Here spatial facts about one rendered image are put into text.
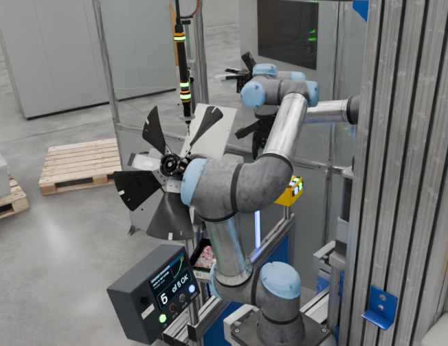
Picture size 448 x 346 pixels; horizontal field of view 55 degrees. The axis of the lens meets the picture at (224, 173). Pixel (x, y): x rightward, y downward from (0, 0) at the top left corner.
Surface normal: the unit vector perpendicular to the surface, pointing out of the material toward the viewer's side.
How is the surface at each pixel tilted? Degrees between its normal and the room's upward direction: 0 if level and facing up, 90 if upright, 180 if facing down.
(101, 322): 0
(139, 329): 90
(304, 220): 90
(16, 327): 0
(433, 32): 90
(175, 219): 49
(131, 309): 90
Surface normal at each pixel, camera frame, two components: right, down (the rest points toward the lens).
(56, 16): 0.51, 0.37
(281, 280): 0.07, -0.87
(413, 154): -0.74, 0.34
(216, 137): -0.45, -0.26
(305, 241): -0.54, 0.40
